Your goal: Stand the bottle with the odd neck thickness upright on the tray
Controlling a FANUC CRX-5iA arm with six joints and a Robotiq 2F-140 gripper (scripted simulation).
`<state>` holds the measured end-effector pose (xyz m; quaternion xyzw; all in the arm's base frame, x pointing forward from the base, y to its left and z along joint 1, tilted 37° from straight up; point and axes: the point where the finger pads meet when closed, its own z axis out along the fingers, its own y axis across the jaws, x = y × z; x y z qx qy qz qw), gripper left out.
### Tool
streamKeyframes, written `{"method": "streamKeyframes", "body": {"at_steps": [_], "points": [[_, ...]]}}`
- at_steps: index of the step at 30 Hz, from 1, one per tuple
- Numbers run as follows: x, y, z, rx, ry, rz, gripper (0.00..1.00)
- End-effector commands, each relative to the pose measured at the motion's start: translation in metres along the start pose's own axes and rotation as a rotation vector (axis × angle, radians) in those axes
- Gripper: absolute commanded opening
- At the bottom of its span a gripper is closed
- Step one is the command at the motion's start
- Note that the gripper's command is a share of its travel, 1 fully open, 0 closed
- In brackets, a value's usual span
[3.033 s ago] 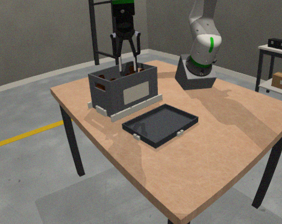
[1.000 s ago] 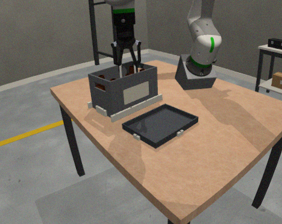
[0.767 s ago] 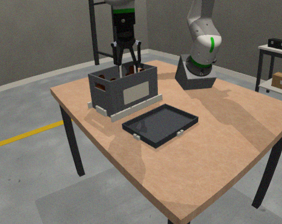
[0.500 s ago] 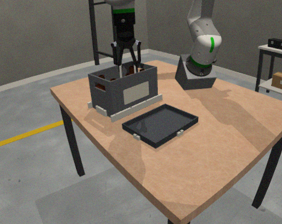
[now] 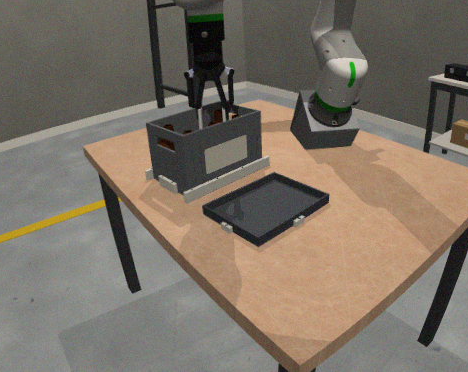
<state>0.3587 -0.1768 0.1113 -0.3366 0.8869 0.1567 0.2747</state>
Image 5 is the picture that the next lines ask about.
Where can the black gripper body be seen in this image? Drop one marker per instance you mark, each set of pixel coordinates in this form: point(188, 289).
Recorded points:
point(203, 54)

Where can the grey divided crate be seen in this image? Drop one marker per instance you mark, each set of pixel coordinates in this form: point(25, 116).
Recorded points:
point(205, 154)

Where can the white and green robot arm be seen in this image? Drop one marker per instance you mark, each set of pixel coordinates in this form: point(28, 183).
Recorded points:
point(343, 66)

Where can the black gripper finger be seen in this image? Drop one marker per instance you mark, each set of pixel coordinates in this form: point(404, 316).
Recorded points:
point(197, 105)
point(225, 103)

